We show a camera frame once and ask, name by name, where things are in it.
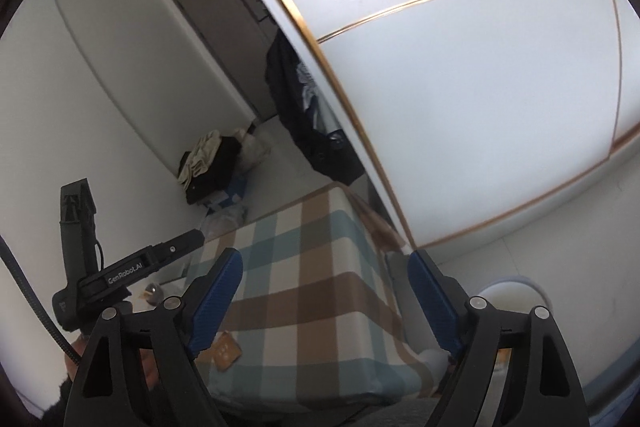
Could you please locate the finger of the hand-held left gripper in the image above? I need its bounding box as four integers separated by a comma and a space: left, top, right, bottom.
149, 228, 206, 269

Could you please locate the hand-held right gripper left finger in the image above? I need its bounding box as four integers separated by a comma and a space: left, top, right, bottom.
62, 248, 243, 427

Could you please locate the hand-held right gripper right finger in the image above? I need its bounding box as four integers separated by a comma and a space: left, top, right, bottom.
407, 251, 588, 427

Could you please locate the orange packet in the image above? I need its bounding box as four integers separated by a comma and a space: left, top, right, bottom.
212, 331, 242, 371

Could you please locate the round white trash bin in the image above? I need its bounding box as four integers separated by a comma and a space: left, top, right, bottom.
472, 274, 557, 368

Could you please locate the person's left hand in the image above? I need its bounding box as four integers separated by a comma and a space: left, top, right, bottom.
64, 336, 92, 382

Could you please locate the grey plastic bag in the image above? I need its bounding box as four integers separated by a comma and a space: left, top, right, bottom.
200, 202, 249, 238

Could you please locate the beige cloth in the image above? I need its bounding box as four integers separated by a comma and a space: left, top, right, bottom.
177, 129, 224, 192

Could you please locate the checkered tablecloth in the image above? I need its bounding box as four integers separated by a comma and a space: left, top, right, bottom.
185, 184, 436, 413

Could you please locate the white plastic bag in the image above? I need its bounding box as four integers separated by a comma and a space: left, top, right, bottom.
235, 127, 274, 170

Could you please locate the black hanging bag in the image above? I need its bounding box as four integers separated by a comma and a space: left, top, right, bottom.
265, 29, 366, 186

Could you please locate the white wardrobe with gold trim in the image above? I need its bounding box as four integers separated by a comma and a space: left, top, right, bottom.
192, 0, 640, 253

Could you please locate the grey door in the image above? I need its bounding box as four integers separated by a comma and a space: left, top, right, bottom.
170, 0, 281, 120

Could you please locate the black braided cable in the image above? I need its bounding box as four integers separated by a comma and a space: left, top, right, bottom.
0, 232, 83, 367

